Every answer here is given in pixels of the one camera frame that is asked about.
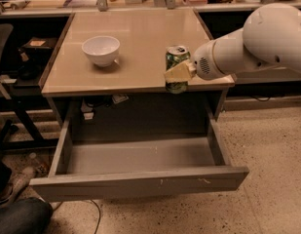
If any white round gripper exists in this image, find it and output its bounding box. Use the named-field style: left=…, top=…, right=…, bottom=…
left=164, top=40, right=225, bottom=83

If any green soda can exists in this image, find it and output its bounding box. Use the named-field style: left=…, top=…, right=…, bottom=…
left=166, top=45, right=190, bottom=95

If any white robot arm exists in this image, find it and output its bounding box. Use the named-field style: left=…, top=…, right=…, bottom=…
left=165, top=3, right=301, bottom=83

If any grey cabinet with beige top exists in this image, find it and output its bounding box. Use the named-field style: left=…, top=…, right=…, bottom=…
left=38, top=7, right=238, bottom=141

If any grey open top drawer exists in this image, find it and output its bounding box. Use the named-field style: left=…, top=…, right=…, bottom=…
left=31, top=101, right=248, bottom=201

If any white ceramic bowl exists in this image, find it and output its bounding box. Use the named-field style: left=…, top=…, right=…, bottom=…
left=82, top=36, right=120, bottom=67

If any white power adapter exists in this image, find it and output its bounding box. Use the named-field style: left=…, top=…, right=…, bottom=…
left=81, top=100, right=94, bottom=120

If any black box with label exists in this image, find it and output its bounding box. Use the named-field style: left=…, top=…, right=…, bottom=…
left=21, top=37, right=57, bottom=59

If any clear plastic bottle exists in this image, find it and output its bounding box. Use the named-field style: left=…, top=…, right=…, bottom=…
left=29, top=152, right=49, bottom=176

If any white sneaker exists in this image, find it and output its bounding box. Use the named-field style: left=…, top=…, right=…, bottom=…
left=0, top=167, right=36, bottom=208

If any person's leg in jeans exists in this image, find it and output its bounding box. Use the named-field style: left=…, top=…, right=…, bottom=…
left=0, top=197, right=54, bottom=234

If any black floor cable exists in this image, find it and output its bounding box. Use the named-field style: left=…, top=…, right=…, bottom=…
left=88, top=199, right=102, bottom=234

